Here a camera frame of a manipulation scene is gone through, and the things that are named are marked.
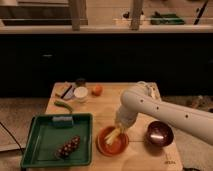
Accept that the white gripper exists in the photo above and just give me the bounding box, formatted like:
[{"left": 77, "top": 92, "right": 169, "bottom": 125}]
[{"left": 115, "top": 106, "right": 138, "bottom": 133}]

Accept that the yellow banana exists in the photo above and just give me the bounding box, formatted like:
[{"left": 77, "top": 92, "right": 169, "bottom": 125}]
[{"left": 105, "top": 128, "right": 120, "bottom": 145}]

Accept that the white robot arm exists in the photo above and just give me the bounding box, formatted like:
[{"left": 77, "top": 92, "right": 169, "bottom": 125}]
[{"left": 116, "top": 82, "right": 213, "bottom": 145}]

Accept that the red bowl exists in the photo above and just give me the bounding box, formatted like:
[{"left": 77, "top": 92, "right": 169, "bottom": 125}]
[{"left": 96, "top": 126, "right": 129, "bottom": 157}]

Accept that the dark purple bowl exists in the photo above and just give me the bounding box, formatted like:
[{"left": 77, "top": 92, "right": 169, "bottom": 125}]
[{"left": 146, "top": 121, "right": 174, "bottom": 147}]

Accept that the orange tomato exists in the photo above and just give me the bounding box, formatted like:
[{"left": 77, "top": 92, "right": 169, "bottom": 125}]
[{"left": 92, "top": 85, "right": 103, "bottom": 96}]

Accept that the white cup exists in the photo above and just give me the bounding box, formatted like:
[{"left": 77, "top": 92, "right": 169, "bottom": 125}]
[{"left": 74, "top": 87, "right": 88, "bottom": 102}]

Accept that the dark small jar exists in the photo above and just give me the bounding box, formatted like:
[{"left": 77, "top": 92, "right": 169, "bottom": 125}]
[{"left": 75, "top": 78, "right": 86, "bottom": 87}]

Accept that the bunch of dark grapes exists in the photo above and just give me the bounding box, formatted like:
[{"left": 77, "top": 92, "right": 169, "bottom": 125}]
[{"left": 55, "top": 136, "right": 80, "bottom": 159}]

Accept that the green chili pepper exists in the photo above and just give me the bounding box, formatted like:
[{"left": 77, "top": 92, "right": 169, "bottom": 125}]
[{"left": 54, "top": 100, "right": 73, "bottom": 113}]

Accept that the blue green sponge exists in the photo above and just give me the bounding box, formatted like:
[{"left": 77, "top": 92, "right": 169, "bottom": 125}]
[{"left": 52, "top": 116, "right": 74, "bottom": 128}]

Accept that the green plastic tray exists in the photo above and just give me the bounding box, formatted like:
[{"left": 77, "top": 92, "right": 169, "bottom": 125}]
[{"left": 21, "top": 113, "right": 93, "bottom": 168}]

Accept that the green object on shelf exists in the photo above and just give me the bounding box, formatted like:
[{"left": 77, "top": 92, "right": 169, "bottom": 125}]
[{"left": 151, "top": 11, "right": 185, "bottom": 25}]

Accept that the black cable on floor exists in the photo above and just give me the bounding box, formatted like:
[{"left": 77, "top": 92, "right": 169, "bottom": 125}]
[{"left": 0, "top": 121, "right": 26, "bottom": 155}]

